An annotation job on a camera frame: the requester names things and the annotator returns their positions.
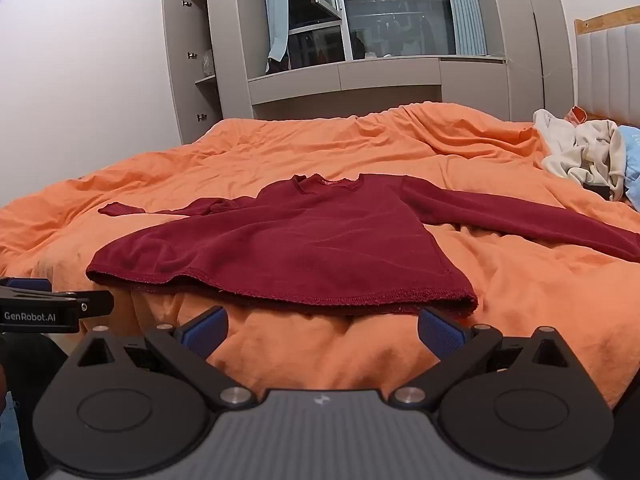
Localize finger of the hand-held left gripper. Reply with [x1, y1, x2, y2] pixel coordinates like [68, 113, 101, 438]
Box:
[0, 276, 115, 318]

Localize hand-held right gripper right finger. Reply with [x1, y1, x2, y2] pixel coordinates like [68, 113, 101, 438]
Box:
[390, 306, 583, 408]

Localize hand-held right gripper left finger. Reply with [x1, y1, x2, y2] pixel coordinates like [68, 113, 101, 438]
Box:
[65, 305, 258, 411]

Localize dark red long-sleeved sweater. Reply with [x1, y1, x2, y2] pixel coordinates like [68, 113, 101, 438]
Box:
[86, 172, 640, 317]

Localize cream crumpled clothes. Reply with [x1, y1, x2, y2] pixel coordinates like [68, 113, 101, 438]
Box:
[532, 108, 628, 201]

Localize orange blanket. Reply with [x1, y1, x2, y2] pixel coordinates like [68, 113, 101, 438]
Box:
[0, 102, 640, 411]

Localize light blue cloth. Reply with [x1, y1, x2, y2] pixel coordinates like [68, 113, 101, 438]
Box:
[617, 125, 640, 211]

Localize grey built-in wardrobe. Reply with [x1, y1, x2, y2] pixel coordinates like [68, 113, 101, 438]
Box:
[161, 0, 576, 146]

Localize grey padded headboard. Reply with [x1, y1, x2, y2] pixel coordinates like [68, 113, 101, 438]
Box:
[575, 24, 640, 128]

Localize window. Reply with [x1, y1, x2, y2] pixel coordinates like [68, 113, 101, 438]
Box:
[285, 0, 458, 68]

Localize light blue curtain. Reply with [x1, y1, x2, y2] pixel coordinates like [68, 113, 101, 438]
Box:
[441, 0, 488, 57]
[261, 0, 292, 63]

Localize wooden bed frame rail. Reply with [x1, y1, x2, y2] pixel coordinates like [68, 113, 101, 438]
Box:
[574, 6, 640, 36]

